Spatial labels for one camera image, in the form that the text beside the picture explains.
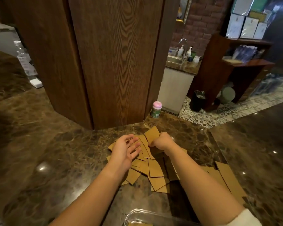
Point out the person's right forearm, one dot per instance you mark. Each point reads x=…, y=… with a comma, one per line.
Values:
x=202, y=190

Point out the person's left fingers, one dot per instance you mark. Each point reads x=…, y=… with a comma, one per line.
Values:
x=135, y=148

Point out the grey metal appliance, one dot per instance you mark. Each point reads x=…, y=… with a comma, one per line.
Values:
x=2, y=39

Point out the white sink cabinet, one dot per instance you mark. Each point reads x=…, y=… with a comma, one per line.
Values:
x=174, y=89

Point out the brown wooden shelf unit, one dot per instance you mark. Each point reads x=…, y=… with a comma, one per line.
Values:
x=212, y=70

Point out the brown wooden pillar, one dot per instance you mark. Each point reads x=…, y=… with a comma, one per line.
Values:
x=113, y=58

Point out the large white box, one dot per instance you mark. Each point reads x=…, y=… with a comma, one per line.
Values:
x=242, y=5

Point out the pack of water bottles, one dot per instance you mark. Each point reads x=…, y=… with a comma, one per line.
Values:
x=268, y=84

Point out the black trash bin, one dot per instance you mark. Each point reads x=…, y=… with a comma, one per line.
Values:
x=197, y=101

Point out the bundle of clear packets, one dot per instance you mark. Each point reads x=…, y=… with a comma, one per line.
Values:
x=245, y=53

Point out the person's right fingers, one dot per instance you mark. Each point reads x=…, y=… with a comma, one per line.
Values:
x=154, y=143

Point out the stack of long cardboard strips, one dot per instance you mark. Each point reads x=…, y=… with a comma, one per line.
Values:
x=228, y=178

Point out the white pump bottle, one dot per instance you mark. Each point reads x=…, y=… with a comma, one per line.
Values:
x=180, y=51
x=189, y=52

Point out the white cup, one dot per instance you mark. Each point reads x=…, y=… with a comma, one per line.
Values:
x=196, y=59

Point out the chrome faucet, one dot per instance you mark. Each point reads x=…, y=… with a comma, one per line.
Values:
x=184, y=48

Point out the brown cardboard card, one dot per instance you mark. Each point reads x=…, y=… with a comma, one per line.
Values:
x=152, y=134

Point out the green bottle with pink lid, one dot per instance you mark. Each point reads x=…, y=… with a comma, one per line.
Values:
x=156, y=110

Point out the clear plastic water bottle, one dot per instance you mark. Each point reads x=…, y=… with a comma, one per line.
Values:
x=26, y=62

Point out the person's right hand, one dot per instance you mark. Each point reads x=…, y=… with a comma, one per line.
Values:
x=166, y=142

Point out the gold framed mirror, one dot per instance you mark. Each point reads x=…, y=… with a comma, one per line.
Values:
x=187, y=9

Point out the small white box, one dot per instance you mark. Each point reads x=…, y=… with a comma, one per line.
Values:
x=36, y=83

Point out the brown sink counter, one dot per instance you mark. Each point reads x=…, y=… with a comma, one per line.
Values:
x=188, y=67

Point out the white sleeve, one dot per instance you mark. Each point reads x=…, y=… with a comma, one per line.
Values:
x=243, y=220

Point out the clear plastic container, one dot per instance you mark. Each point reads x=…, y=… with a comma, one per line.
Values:
x=146, y=218

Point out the person's left forearm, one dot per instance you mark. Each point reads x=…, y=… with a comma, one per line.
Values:
x=92, y=200

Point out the person's left hand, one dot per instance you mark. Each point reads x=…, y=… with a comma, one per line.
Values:
x=121, y=155

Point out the green box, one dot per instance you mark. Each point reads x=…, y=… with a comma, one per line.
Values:
x=260, y=3

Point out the pile of brown cardboard pieces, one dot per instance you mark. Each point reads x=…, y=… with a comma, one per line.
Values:
x=156, y=169

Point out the grey round pot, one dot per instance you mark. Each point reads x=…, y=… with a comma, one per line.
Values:
x=226, y=95

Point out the yellow box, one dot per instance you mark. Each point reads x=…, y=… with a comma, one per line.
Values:
x=257, y=16

